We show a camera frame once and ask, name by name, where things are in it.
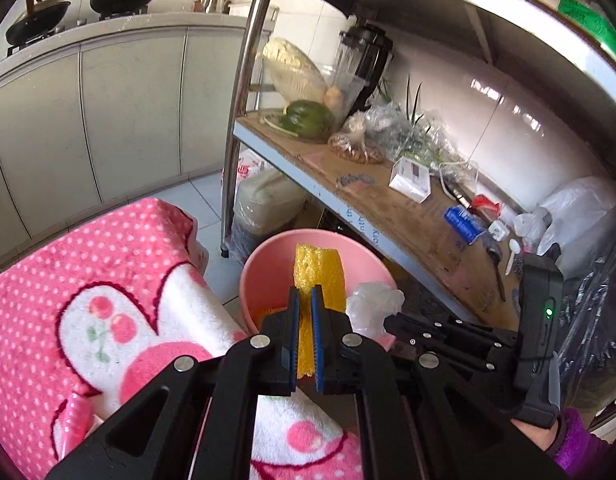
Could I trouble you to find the bag of nuts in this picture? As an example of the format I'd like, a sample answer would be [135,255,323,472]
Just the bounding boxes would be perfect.
[327,112,385,165]

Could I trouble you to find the metal shelf rack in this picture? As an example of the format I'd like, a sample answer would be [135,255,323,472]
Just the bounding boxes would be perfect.
[221,0,616,330]

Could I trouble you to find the kitchen counter cabinets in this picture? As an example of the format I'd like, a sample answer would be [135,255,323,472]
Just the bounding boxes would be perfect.
[0,13,246,269]

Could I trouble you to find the small steel pot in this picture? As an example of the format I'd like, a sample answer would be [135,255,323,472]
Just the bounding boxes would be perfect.
[201,0,229,14]

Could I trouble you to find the black blender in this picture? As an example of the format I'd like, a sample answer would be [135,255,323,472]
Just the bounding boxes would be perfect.
[335,24,393,113]

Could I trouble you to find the black wok with lid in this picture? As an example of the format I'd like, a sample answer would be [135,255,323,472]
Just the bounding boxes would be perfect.
[5,0,70,47]

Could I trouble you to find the pink polka dot blanket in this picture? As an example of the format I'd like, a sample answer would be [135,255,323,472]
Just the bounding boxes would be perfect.
[0,197,365,480]

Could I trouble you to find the white rice sack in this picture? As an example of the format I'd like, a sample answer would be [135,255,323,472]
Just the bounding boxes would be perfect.
[229,148,308,262]

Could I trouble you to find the clear plastic bag wad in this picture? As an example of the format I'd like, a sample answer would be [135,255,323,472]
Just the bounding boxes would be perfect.
[346,282,405,338]

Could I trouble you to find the pink plastic bin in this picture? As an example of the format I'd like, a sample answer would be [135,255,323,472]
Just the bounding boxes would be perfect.
[239,229,397,334]

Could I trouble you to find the pink plastic tube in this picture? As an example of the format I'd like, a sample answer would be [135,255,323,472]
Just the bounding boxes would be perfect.
[53,392,102,460]

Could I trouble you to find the purple sleeve forearm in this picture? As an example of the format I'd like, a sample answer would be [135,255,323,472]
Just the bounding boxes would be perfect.
[546,408,610,479]

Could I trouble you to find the yellow sponge piece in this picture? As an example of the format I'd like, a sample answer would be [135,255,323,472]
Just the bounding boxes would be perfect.
[294,244,347,379]

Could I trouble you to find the small white box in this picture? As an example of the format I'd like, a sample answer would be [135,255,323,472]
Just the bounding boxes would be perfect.
[389,156,431,204]

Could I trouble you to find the green bell pepper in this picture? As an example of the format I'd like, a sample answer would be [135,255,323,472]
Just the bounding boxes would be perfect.
[277,100,335,141]

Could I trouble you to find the person right hand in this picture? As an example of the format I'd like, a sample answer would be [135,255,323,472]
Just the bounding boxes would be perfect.
[510,419,559,452]

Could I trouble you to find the blue packet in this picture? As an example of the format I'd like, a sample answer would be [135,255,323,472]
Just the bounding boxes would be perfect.
[443,205,486,245]

